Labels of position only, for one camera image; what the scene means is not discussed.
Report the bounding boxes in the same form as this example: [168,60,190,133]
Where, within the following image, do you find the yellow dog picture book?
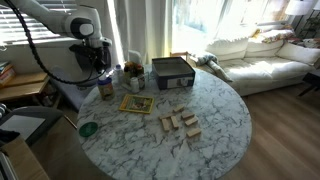
[118,93,156,115]

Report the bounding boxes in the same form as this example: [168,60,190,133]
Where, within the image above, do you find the blue lidded tin can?
[96,76,116,92]

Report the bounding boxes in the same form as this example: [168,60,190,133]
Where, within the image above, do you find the wooden desk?
[0,71,51,103]

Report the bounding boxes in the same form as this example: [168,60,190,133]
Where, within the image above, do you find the grey throw blanket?
[194,52,235,83]

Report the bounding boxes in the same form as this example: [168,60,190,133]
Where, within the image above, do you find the brown cardboard box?
[0,135,52,180]

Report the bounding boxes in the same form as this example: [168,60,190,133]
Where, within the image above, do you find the wooden white chair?
[169,50,191,65]

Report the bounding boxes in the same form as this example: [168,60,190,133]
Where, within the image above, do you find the dark blue cardboard box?
[151,56,197,91]

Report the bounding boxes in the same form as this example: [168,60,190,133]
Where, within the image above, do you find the white window blinds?
[0,0,80,45]

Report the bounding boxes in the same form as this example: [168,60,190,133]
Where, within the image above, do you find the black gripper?
[68,43,112,75]

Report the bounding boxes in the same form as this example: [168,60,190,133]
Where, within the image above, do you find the blue capped white bottle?
[113,63,125,85]

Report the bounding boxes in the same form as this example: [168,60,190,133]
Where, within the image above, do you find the black coffee table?
[297,71,320,98]

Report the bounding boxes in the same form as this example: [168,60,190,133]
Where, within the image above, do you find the black corrugated cable conduit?
[2,0,102,86]

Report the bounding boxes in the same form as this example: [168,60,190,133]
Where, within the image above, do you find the wooden block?
[172,103,186,114]
[184,115,200,127]
[180,111,196,121]
[185,127,203,139]
[170,115,181,130]
[158,112,175,121]
[160,118,172,132]

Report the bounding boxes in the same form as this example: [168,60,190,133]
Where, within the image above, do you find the round green lid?
[78,121,100,138]

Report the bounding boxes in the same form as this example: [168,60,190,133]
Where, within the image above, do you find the grey upholstered chair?
[0,105,65,148]

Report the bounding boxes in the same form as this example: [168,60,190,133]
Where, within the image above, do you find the wire condiment caddy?
[121,61,148,91]

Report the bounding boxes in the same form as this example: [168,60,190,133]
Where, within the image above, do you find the red capped sauce bottle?
[135,64,144,77]

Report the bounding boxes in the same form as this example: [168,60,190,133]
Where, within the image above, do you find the white lamp shade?
[284,0,318,17]

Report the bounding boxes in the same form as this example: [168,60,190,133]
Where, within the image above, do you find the white shaker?
[129,76,141,94]

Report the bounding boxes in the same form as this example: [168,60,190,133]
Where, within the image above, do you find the white sofa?
[199,28,320,98]

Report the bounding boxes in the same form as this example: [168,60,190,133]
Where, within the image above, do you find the cream curtain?
[112,0,175,65]

